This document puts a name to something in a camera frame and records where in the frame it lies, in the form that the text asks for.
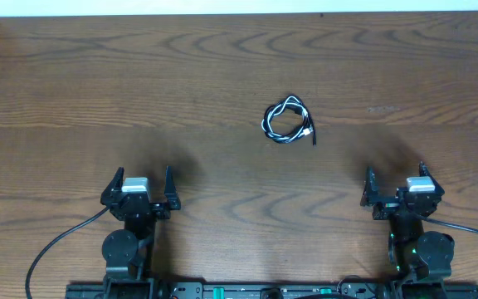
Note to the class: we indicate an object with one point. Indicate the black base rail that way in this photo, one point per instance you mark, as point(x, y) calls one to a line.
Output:
point(198, 290)

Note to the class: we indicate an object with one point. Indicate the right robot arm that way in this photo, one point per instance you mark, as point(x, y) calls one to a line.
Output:
point(422, 258)

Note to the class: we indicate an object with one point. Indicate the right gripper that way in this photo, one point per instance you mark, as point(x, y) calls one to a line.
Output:
point(402, 204)

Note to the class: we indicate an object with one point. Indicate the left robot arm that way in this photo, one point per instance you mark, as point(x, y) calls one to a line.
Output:
point(128, 251)

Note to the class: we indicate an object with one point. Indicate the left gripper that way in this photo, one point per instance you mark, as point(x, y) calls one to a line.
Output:
point(140, 206)

